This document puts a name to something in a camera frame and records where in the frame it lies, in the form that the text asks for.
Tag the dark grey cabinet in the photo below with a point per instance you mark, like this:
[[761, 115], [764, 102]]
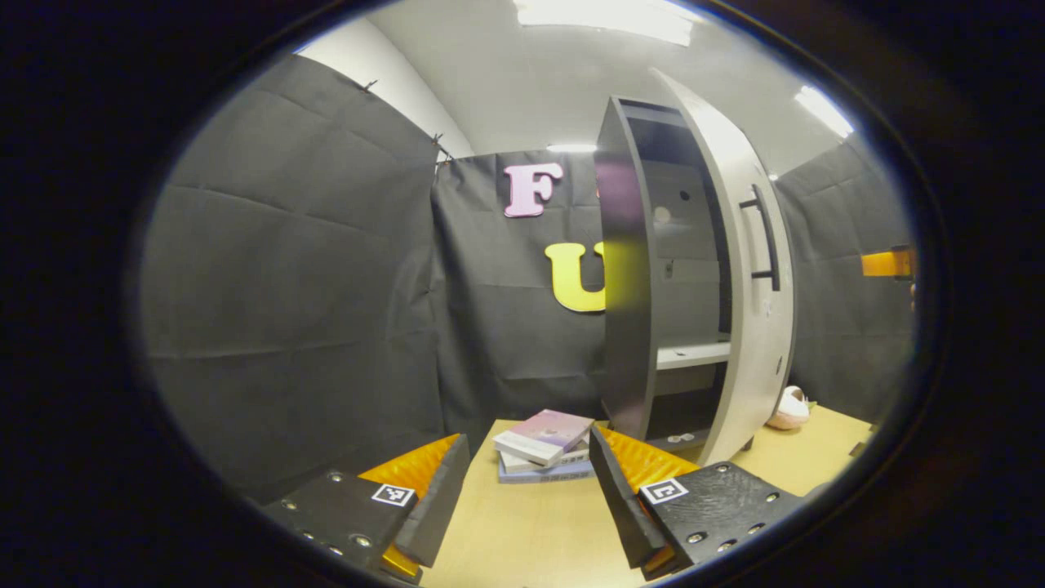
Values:
[[624, 286]]

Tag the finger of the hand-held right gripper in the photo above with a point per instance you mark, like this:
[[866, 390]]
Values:
[[886, 264]]

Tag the rectangular ceiling light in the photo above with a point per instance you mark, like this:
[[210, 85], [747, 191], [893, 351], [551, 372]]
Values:
[[824, 110]]

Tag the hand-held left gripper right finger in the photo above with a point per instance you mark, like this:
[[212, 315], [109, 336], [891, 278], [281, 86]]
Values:
[[620, 506]]

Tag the pink cover book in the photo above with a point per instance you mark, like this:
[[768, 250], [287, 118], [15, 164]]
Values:
[[547, 433]]

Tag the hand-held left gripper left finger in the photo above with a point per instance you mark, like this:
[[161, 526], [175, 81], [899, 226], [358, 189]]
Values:
[[445, 506]]

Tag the black backdrop cloth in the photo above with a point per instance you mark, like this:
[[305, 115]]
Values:
[[326, 327]]

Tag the blue book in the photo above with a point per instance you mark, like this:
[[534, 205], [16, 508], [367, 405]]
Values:
[[547, 477]]

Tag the large ceiling light panel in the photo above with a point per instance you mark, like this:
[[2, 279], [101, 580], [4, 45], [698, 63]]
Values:
[[608, 16]]

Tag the white book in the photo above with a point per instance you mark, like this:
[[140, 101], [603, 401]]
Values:
[[522, 466]]

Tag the light grey cabinet door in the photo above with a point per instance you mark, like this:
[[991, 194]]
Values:
[[755, 367]]

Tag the narrow ceiling light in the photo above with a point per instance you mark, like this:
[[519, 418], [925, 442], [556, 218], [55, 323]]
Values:
[[571, 148]]

